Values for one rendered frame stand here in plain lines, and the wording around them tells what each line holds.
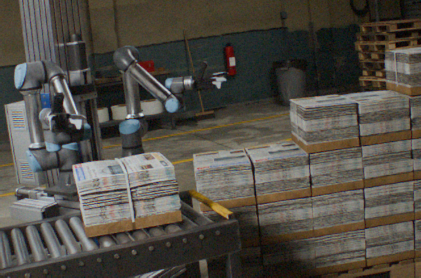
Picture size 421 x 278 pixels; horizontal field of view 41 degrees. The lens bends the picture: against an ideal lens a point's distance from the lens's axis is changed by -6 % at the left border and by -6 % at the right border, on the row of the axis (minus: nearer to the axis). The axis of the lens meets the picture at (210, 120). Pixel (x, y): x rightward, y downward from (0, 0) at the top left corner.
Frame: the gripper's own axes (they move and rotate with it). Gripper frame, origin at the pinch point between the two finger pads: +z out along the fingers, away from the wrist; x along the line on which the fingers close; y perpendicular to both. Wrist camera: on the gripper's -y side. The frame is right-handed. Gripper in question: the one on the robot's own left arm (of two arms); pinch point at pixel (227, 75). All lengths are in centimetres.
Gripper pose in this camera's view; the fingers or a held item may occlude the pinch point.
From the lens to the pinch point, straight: 333.5
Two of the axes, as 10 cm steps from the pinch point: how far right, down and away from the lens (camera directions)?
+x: -1.1, 3.1, -9.5
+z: 9.9, -0.9, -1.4
